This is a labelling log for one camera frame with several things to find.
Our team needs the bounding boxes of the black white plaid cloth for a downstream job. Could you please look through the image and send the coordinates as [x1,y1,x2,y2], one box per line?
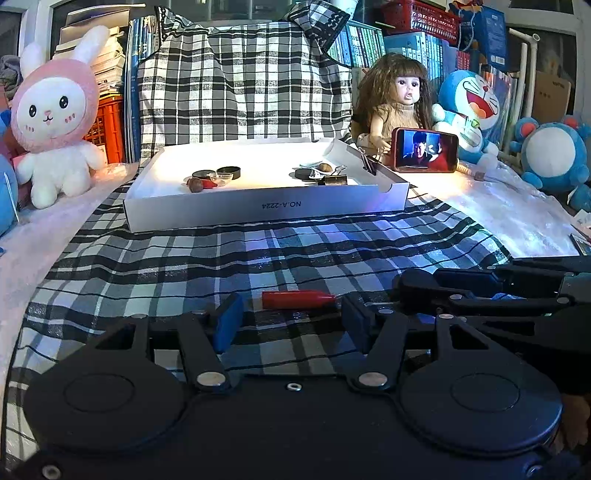
[0,2,513,462]

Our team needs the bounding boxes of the blue cardboard box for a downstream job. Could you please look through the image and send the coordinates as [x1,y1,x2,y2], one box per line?
[471,4,509,72]

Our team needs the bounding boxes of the red plastic crate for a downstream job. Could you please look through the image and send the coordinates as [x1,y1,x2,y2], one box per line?
[83,95,126,163]

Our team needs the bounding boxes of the phone charging cable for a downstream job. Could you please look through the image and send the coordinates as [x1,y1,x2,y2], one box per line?
[457,164,499,183]

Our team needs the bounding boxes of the pink white rabbit plush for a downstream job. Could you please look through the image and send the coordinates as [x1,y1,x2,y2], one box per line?
[10,25,108,209]

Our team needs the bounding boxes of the row of blue books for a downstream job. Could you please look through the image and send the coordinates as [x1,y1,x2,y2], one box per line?
[330,18,525,139]

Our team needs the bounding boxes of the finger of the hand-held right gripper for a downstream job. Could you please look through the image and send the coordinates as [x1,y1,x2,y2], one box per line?
[418,300,591,324]
[393,256,591,303]

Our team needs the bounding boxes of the red plastic basket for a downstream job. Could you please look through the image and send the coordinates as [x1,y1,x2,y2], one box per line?
[385,0,461,41]

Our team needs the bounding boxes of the red smartphone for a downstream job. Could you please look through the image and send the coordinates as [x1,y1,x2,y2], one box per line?
[392,127,460,174]

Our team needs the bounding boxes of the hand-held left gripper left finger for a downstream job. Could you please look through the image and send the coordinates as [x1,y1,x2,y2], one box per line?
[88,293,244,393]

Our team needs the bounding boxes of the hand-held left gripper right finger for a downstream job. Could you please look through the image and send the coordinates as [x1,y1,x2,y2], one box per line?
[342,294,520,393]

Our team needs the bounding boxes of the white plastic pipe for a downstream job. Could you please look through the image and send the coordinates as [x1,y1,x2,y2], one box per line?
[505,28,541,144]

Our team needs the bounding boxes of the upright blue folders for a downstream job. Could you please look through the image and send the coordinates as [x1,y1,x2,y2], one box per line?
[124,16,158,163]

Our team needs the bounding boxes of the round blue mouse plush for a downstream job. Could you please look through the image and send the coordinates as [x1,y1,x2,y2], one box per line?
[510,115,591,210]

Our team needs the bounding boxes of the stack of paper books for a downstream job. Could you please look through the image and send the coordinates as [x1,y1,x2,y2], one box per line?
[53,7,130,97]

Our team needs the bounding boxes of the blue spotted plush toy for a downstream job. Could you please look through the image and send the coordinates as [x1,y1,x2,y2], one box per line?
[0,108,19,238]

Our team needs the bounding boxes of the brown cardboard box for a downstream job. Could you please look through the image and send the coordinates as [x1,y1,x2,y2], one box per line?
[531,69,573,123]

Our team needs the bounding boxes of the white cardboard box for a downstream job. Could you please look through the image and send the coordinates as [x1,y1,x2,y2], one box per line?
[123,137,410,233]

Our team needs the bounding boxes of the brown-haired doll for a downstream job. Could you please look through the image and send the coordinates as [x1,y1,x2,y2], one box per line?
[352,53,435,162]

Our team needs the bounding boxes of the grey cloth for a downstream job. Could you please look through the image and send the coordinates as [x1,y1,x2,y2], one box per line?
[0,54,21,93]

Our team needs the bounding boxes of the blue white cat plush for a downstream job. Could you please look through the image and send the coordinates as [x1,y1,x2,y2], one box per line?
[431,69,502,164]

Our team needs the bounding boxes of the black binder clip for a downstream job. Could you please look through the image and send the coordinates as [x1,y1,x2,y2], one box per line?
[358,147,379,175]
[318,164,348,186]

